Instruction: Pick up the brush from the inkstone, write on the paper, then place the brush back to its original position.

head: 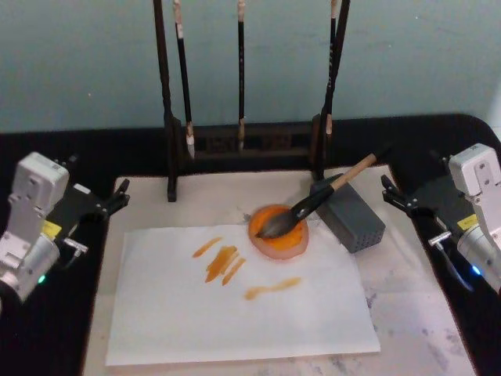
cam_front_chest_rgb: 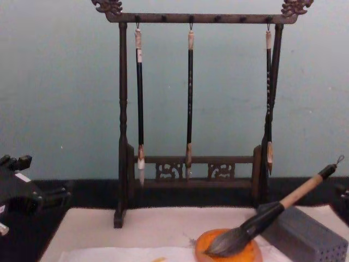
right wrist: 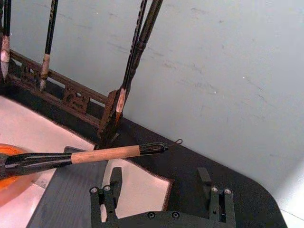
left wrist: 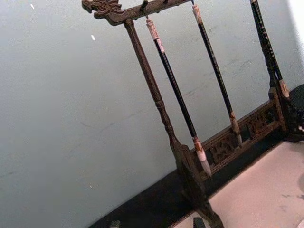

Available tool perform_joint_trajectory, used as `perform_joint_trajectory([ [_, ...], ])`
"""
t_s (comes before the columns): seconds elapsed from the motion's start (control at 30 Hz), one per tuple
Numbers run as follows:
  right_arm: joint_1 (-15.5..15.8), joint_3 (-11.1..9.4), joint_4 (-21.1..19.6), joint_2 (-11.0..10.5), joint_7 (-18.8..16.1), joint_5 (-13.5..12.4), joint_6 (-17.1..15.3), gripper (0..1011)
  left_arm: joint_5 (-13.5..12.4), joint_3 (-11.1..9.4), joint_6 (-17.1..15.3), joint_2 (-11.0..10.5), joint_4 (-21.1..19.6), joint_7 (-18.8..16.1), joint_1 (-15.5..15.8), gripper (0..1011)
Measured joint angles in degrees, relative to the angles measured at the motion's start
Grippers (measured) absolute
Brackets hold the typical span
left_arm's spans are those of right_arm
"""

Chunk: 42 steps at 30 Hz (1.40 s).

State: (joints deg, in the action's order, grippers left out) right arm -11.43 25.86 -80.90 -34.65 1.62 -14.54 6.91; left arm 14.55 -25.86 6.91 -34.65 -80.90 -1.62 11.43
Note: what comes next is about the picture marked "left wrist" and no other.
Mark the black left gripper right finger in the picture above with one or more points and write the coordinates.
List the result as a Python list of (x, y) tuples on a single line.
[(199, 223)]

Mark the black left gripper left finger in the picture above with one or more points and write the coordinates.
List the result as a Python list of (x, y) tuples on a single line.
[(115, 224)]

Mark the black table cloth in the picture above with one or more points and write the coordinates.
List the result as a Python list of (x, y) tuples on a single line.
[(154, 202)]

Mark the pale felt writing mat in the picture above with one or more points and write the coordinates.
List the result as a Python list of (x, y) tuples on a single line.
[(251, 190)]

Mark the dark carved wooden brush rack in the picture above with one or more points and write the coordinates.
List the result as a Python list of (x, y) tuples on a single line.
[(142, 64)]

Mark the plain pale wall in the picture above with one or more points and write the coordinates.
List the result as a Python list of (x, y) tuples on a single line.
[(59, 107)]

